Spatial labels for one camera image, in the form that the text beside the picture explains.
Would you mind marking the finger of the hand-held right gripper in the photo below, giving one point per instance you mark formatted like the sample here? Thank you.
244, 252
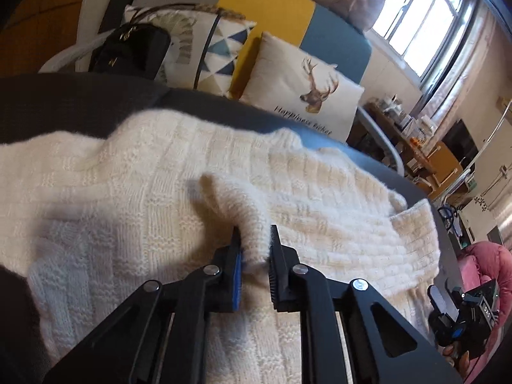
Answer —
444, 300
446, 332

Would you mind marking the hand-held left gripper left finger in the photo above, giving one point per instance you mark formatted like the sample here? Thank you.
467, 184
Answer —
236, 284

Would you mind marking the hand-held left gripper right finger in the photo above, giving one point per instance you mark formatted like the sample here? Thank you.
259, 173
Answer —
274, 272

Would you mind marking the cream knit sweater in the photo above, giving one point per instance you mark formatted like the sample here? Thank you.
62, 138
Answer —
160, 176

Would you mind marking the person's right hand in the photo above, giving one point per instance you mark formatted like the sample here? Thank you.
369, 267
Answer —
464, 364

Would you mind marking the pink quilted blanket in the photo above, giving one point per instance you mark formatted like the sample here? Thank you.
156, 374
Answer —
492, 260

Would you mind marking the yellow wooden chair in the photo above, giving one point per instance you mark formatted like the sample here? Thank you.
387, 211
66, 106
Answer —
444, 164

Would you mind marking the wooden side table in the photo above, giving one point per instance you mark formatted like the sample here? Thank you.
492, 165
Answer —
400, 156

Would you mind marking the black television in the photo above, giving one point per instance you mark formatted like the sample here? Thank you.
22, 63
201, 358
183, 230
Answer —
460, 142

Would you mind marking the group of jars and boxes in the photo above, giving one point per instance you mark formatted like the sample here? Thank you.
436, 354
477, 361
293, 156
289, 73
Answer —
408, 124

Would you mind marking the deer print pillow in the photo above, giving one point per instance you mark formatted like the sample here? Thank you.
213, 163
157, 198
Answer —
280, 76

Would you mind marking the triangle pattern pillow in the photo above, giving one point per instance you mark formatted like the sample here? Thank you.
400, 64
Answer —
228, 44

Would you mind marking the sheer curtain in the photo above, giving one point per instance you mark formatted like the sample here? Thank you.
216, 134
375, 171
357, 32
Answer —
460, 64

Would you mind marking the black handbag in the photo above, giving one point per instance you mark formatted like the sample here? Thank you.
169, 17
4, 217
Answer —
128, 52

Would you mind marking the grey yellow blue armchair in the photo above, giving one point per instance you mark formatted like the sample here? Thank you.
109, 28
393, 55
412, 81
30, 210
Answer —
264, 4

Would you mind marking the window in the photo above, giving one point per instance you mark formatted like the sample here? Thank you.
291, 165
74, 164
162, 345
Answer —
416, 20

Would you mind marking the black rolled mat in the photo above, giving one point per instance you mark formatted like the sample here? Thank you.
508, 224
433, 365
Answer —
110, 16

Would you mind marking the wooden wardrobe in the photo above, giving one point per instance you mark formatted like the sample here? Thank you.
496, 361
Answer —
36, 28

